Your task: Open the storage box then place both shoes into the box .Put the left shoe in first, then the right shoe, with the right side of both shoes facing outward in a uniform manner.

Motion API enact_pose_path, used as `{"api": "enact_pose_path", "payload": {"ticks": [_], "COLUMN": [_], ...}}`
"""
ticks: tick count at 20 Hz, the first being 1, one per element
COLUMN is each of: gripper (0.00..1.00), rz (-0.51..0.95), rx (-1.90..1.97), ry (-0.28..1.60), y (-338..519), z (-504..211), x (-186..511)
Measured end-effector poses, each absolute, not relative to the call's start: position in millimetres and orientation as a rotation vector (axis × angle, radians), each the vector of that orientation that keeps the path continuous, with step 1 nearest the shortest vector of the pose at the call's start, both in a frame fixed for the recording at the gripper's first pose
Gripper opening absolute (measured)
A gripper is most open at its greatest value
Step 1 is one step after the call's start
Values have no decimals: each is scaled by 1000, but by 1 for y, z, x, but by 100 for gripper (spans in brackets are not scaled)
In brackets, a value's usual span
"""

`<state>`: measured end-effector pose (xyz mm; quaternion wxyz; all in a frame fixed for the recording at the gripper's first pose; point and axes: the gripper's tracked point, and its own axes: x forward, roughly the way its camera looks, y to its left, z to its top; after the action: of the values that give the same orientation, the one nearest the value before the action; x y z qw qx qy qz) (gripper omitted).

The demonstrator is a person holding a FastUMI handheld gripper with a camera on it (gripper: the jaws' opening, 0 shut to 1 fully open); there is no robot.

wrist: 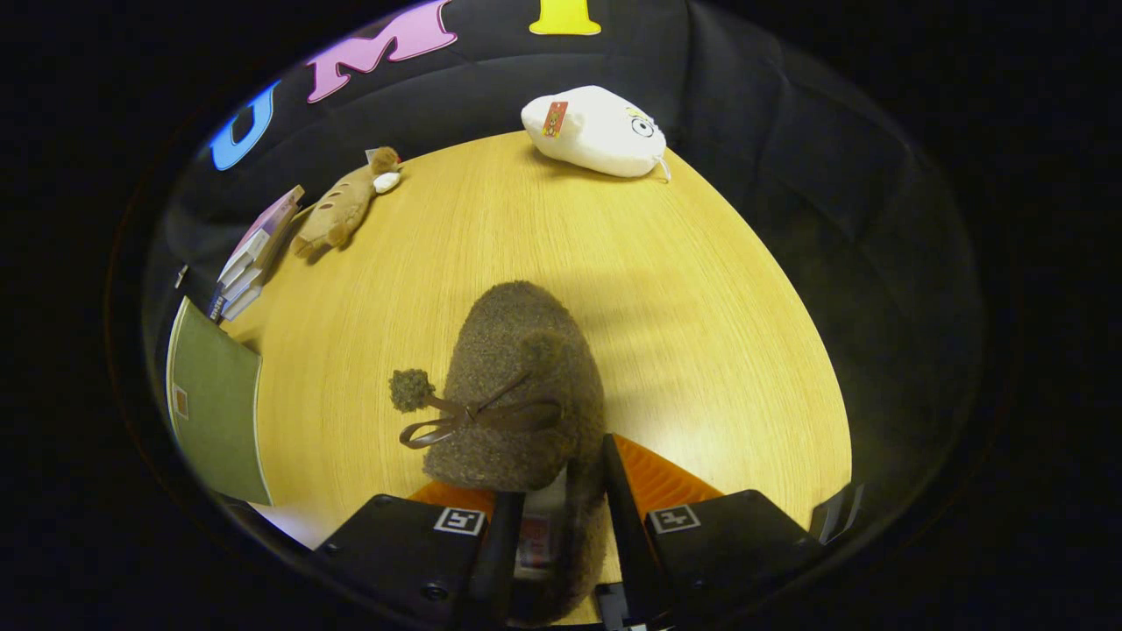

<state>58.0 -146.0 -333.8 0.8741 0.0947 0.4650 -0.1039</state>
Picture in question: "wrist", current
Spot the pink cover book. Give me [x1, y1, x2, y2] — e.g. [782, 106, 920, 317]
[219, 184, 306, 283]

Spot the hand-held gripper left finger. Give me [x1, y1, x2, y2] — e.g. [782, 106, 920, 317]
[314, 480, 527, 631]

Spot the white plush toy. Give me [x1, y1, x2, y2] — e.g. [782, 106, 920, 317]
[521, 85, 672, 183]

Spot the green fabric storage box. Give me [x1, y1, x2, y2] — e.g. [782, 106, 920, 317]
[167, 296, 273, 507]

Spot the white book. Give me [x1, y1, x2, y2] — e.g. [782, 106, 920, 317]
[221, 282, 264, 322]
[219, 257, 266, 303]

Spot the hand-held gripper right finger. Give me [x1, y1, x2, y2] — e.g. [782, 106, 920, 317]
[600, 433, 825, 627]

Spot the black backdrop cloth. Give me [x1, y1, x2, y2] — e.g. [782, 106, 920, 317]
[145, 0, 983, 527]

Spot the tan plush fish toy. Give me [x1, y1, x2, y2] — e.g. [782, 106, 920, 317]
[292, 147, 405, 260]

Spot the brown fuzzy slipper shoe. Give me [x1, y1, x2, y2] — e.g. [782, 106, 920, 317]
[388, 280, 611, 627]

